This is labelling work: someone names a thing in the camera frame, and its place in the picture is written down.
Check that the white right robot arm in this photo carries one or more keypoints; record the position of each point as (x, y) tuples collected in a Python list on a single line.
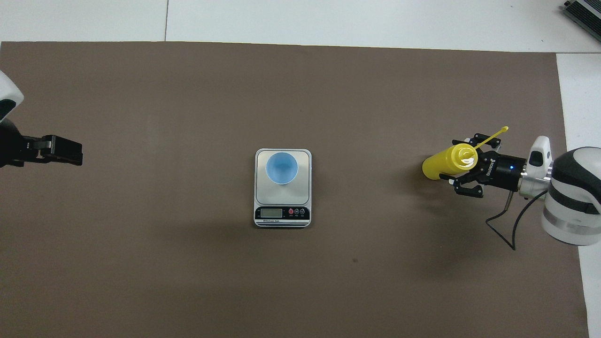
[(573, 197)]

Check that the yellow squeeze bottle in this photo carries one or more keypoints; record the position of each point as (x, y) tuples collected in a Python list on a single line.
[(443, 164)]

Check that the brown table mat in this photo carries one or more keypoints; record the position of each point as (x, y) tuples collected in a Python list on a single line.
[(188, 281)]

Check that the light blue plastic cup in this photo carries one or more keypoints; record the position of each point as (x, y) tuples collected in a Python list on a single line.
[(281, 168)]

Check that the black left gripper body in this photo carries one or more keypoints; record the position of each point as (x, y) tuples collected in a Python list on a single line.
[(11, 148)]

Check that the silver digital kitchen scale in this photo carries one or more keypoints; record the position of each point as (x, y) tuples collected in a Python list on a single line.
[(282, 206)]

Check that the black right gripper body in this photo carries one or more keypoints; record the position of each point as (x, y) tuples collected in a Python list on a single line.
[(502, 171)]

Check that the grey ribbed metal device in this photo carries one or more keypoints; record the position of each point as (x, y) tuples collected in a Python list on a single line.
[(587, 16)]

